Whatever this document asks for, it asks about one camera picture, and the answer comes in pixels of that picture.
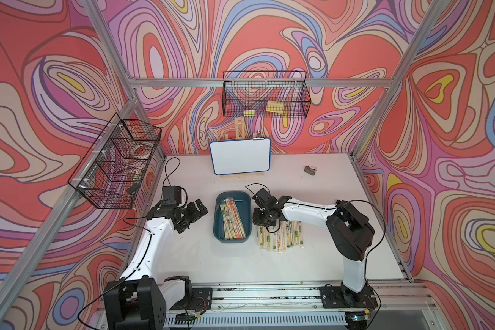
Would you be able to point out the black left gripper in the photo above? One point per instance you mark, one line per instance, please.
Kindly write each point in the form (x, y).
(194, 213)

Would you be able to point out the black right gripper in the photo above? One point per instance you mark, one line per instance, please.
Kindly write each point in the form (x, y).
(256, 219)

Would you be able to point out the chopsticks pair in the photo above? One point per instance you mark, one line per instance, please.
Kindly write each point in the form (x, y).
(263, 236)
(268, 240)
(259, 237)

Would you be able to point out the teal plastic storage box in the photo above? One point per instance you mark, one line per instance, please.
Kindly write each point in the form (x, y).
(243, 202)

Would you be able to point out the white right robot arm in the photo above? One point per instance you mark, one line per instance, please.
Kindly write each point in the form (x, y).
(350, 231)

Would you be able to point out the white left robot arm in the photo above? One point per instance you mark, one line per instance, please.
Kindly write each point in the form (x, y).
(136, 301)

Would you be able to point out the wrapped chopsticks in box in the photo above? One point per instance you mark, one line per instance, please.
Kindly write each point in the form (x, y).
(232, 223)

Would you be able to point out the olive and white stapler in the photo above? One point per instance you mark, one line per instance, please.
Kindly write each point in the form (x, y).
(310, 170)

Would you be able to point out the blue framed whiteboard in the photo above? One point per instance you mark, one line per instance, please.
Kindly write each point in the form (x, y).
(231, 157)

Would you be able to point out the wooden whiteboard easel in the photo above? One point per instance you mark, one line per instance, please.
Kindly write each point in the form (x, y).
(241, 133)

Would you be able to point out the yellow sticky note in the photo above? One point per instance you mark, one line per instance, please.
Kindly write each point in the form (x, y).
(275, 107)

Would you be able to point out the green circuit board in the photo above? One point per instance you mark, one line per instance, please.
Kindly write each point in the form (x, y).
(186, 319)

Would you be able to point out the black wire basket left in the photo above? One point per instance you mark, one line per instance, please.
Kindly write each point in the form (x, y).
(111, 174)

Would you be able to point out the black wire basket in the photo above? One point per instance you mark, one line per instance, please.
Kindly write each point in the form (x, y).
(111, 174)
(245, 93)

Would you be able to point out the black wire basket back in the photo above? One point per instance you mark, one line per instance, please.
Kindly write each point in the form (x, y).
(245, 93)

